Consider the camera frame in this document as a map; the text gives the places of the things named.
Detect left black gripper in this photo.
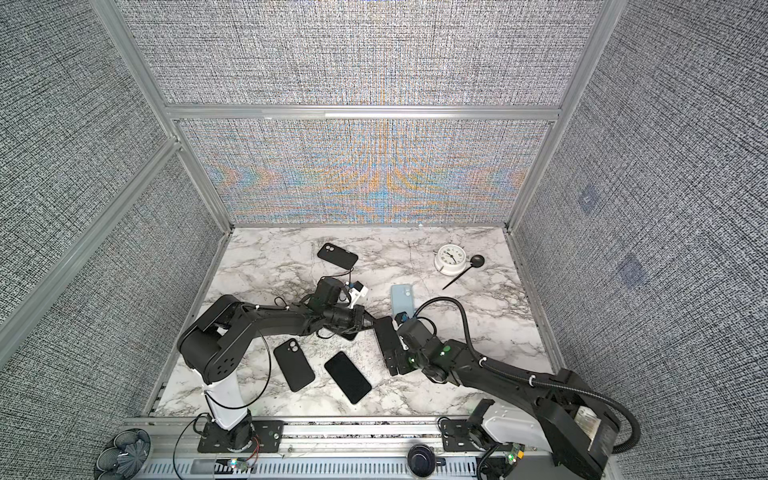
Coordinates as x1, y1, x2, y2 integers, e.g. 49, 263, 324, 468
324, 305, 381, 333

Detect black screen purple phone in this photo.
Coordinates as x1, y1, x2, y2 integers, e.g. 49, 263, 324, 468
373, 317, 403, 376

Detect light blue phone case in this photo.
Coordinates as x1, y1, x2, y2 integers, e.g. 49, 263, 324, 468
390, 284, 415, 322

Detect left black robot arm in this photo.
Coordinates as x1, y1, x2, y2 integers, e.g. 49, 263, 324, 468
177, 294, 374, 432

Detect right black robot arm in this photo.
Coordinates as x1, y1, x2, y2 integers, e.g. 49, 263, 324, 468
398, 330, 640, 479

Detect black phone case back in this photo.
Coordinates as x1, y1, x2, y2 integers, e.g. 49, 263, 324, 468
317, 242, 359, 271

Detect black phone case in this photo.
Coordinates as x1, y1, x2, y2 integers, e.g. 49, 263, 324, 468
317, 242, 359, 271
273, 338, 316, 392

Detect black phone front screen up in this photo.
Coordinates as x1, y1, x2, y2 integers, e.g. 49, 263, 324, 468
324, 352, 372, 405

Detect black phone case front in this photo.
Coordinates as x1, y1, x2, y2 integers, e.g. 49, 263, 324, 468
273, 338, 316, 392

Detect white round clock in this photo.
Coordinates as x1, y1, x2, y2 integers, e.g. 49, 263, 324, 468
434, 244, 468, 277

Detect black round knob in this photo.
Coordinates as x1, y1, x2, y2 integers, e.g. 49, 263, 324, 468
406, 444, 446, 479

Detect black round-head spoon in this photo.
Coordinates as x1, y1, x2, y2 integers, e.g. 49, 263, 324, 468
443, 254, 486, 290

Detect right green circuit board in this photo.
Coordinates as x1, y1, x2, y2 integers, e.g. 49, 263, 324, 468
501, 443, 525, 465

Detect small green circuit board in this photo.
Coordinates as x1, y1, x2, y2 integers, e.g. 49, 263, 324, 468
228, 458, 252, 472

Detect black fan left corner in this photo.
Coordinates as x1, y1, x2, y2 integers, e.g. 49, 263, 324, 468
94, 428, 152, 480

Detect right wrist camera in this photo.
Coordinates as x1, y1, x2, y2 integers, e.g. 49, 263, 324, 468
397, 319, 436, 351

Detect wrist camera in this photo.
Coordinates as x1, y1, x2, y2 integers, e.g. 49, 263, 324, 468
308, 277, 369, 311
397, 319, 436, 351

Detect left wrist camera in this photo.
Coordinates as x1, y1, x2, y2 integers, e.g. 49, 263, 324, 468
308, 277, 369, 311

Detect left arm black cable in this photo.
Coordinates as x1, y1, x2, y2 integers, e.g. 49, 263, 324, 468
172, 332, 272, 480

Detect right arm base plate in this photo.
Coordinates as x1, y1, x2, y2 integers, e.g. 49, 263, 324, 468
437, 417, 483, 453

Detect aluminium front rail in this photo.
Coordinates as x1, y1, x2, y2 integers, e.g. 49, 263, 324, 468
124, 416, 483, 479

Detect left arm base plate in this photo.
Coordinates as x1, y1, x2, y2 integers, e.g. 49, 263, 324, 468
197, 419, 285, 454

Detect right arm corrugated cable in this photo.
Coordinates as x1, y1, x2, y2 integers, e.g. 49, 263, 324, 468
413, 296, 642, 454

